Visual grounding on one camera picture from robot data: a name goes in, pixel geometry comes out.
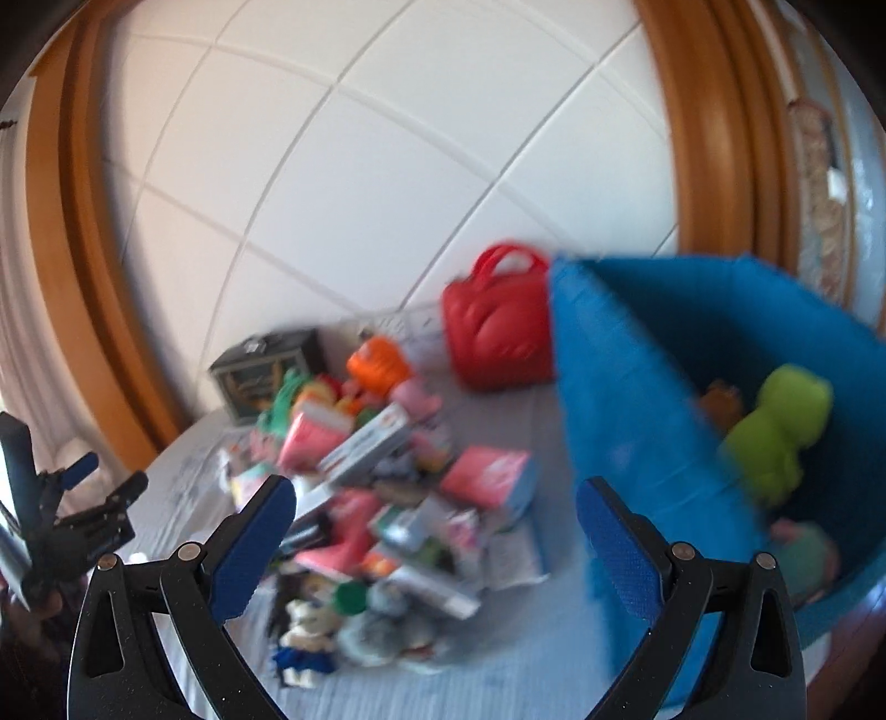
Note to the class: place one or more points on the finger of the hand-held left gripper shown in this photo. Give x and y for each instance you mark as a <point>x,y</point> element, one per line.
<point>124,495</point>
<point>77,467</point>

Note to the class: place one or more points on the rolled patterned carpet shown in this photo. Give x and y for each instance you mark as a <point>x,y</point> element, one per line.
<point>824,208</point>

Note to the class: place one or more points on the teal-haired plush doll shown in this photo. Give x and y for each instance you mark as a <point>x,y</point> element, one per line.
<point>806,554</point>

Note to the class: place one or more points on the orange plush toy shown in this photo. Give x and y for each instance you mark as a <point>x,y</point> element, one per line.
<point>377,367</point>

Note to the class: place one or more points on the green round toy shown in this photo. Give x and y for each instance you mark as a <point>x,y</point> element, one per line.
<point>349,597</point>

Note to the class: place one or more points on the white wall socket panel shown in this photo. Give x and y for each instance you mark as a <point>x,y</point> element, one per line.
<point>408,324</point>

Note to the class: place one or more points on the white blue plush toy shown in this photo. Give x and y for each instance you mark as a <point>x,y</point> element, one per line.
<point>304,644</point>

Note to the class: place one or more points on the wooden arch wall trim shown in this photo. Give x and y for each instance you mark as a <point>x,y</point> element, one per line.
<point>720,138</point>
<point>83,277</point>

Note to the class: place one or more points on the green frog plush toy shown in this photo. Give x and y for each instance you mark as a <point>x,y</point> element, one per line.
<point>782,429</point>

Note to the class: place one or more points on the grey plush toy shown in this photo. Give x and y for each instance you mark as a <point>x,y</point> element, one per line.
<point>387,630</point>

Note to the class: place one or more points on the blue plastic crate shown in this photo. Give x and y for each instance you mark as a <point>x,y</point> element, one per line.
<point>623,415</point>

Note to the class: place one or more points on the red small suitcase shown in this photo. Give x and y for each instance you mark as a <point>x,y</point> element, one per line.
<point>495,332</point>

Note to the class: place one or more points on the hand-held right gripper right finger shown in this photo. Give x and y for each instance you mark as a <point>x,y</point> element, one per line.
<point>619,554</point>

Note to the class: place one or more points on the pink tissue pack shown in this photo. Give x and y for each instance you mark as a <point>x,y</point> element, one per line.
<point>484,478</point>

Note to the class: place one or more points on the dark chest box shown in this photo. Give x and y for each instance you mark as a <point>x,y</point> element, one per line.
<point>256,377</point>

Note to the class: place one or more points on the wooden glass partition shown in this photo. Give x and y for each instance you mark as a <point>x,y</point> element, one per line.
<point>865,208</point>

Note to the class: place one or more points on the green pink dinosaur plush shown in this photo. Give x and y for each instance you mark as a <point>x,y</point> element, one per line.
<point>284,401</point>

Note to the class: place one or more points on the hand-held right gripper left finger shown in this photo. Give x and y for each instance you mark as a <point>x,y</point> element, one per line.
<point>253,547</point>

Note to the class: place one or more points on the pink plush toy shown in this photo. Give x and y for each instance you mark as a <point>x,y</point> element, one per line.
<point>412,398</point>

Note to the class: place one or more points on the pile of medicine boxes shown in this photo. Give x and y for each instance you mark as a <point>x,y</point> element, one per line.
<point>367,439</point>

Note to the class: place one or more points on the brown plush toy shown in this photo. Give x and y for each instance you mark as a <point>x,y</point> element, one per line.
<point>720,405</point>

